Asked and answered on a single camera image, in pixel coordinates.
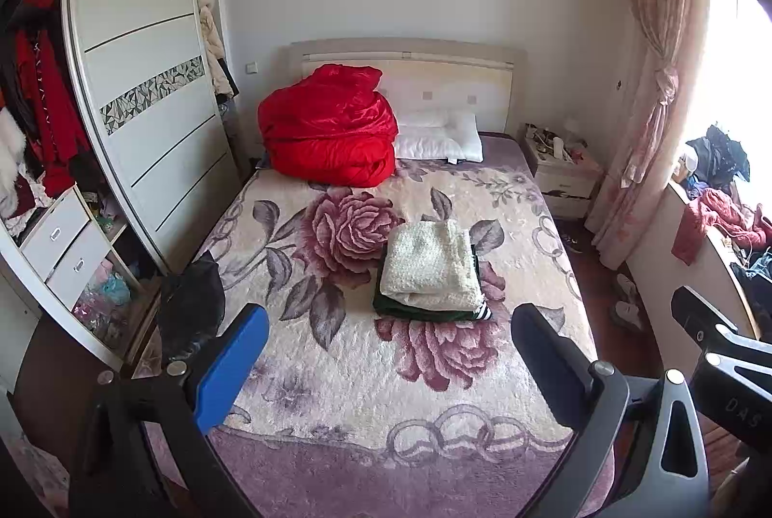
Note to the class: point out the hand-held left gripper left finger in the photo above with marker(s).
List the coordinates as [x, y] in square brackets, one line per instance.
[232, 367]

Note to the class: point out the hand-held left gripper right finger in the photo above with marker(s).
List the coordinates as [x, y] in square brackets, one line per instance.
[543, 355]

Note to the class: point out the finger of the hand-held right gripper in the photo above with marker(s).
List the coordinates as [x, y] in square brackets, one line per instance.
[739, 403]
[702, 328]

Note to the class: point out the cream fuzzy garment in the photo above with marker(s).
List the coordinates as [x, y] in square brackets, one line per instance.
[428, 259]

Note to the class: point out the colourful clothes on shelf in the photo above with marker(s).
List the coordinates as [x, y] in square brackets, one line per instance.
[108, 301]

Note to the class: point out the pile of dark clothes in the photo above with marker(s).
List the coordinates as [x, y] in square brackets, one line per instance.
[721, 159]

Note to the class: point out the red hanging clothes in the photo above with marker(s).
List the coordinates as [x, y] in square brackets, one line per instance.
[51, 108]

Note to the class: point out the black leather garment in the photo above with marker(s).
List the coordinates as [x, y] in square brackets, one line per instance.
[193, 301]

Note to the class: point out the white shoes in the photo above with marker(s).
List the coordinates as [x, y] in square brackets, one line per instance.
[627, 307]

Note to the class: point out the beige desk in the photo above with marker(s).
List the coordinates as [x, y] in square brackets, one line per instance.
[657, 253]

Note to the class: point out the floral plush blanket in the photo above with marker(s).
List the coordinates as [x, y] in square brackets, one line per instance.
[338, 373]

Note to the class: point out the dark shoes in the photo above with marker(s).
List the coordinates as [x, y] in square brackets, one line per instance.
[572, 244]

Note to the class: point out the red cloth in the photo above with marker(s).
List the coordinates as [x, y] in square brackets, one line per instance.
[715, 210]

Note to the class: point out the green garment with white stripes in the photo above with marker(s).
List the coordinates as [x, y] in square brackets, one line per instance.
[422, 313]

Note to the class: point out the white nightstand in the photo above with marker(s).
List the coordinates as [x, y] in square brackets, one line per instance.
[564, 180]

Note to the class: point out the white wardrobe drawer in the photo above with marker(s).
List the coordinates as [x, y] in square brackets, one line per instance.
[57, 225]
[78, 265]

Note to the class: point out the nightstand clutter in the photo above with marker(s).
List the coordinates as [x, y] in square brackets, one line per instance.
[552, 141]

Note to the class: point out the white pillow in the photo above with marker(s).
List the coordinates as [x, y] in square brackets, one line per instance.
[440, 132]

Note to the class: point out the red quilt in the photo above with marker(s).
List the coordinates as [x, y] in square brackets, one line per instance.
[325, 132]

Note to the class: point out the pink curtain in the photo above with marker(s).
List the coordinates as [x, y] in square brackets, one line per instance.
[651, 72]

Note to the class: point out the beige bed headboard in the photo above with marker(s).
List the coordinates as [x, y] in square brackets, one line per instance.
[446, 72]

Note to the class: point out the white fur garment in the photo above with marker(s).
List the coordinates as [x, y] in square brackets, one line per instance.
[12, 162]

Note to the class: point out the beige hanging coat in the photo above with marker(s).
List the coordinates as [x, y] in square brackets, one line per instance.
[211, 42]

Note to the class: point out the white wardrobe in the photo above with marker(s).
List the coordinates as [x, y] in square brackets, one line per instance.
[145, 48]

